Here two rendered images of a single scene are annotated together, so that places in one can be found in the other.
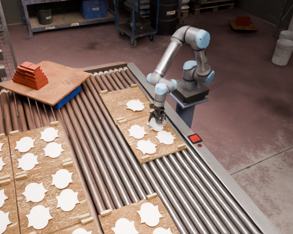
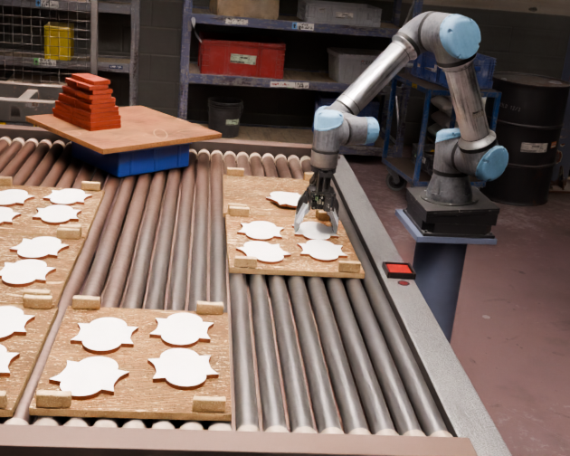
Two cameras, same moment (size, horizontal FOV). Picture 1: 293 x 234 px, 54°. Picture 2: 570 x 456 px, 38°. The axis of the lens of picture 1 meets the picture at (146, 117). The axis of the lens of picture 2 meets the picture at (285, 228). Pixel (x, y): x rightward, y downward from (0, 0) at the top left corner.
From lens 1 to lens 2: 1.08 m
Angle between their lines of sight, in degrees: 26
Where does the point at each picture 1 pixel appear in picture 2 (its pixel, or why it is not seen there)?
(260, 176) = not seen: outside the picture
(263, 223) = (471, 422)
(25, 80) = (74, 109)
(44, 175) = (9, 238)
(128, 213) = (137, 318)
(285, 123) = not seen: outside the picture
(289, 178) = not seen: outside the picture
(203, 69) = (470, 130)
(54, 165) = (42, 232)
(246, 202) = (451, 383)
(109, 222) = (82, 318)
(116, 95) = (261, 182)
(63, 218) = not seen: outside the picture
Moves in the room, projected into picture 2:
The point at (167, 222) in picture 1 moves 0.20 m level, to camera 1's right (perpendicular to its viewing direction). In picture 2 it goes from (213, 350) to (305, 376)
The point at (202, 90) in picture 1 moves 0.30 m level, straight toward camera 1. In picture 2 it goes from (478, 206) to (439, 228)
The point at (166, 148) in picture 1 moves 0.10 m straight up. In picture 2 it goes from (309, 264) to (313, 228)
